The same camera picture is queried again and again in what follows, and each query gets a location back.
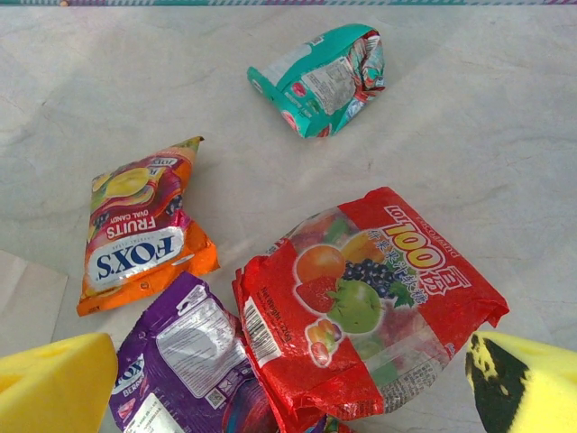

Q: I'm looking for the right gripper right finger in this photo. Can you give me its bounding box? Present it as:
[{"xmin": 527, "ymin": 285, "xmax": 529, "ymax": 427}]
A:
[{"xmin": 463, "ymin": 331, "xmax": 577, "ymax": 433}]

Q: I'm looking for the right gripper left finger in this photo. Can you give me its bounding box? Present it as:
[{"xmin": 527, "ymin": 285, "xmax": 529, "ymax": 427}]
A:
[{"xmin": 0, "ymin": 332, "xmax": 119, "ymax": 433}]

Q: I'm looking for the purple Fox's berries candy packet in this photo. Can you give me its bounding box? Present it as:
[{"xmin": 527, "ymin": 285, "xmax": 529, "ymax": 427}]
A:
[{"xmin": 109, "ymin": 270, "xmax": 283, "ymax": 433}]

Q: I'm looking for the red fruit candy packet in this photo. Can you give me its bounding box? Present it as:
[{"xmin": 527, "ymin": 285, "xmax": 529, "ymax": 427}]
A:
[{"xmin": 232, "ymin": 186, "xmax": 510, "ymax": 432}]

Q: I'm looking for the teal snack packet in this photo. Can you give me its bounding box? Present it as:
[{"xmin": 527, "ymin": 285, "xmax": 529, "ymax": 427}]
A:
[{"xmin": 246, "ymin": 23, "xmax": 388, "ymax": 138}]

